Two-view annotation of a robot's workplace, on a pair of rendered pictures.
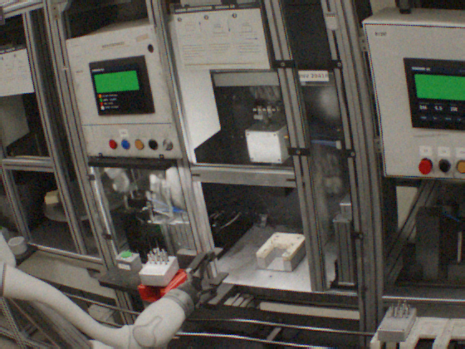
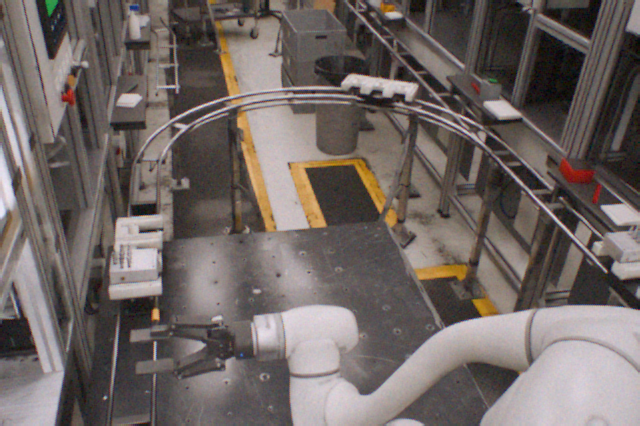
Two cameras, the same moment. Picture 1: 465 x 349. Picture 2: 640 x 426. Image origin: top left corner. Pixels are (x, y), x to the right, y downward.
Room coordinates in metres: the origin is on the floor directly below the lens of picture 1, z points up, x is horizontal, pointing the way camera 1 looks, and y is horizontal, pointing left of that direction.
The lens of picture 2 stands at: (2.15, 0.87, 2.00)
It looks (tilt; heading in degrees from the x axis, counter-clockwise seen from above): 33 degrees down; 225
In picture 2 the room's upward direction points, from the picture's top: 2 degrees clockwise
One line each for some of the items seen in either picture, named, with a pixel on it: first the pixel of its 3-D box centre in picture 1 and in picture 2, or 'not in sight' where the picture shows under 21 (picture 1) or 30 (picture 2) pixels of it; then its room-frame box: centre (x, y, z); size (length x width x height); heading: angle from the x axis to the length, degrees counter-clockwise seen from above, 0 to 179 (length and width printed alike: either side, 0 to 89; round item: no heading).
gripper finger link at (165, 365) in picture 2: (219, 278); (154, 367); (1.77, 0.10, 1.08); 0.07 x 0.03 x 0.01; 147
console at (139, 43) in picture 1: (137, 83); not in sight; (2.28, 0.26, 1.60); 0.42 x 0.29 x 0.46; 57
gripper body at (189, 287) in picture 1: (190, 292); (229, 341); (1.65, 0.18, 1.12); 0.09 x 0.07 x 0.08; 147
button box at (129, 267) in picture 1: (132, 267); not in sight; (2.14, 0.42, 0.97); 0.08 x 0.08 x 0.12; 57
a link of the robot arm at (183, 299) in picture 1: (177, 305); (266, 337); (1.59, 0.22, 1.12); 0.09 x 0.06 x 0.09; 57
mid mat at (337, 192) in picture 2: not in sight; (343, 197); (-0.29, -1.20, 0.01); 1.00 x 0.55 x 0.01; 57
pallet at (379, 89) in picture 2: not in sight; (379, 92); (-0.15, -0.90, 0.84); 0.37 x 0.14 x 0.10; 115
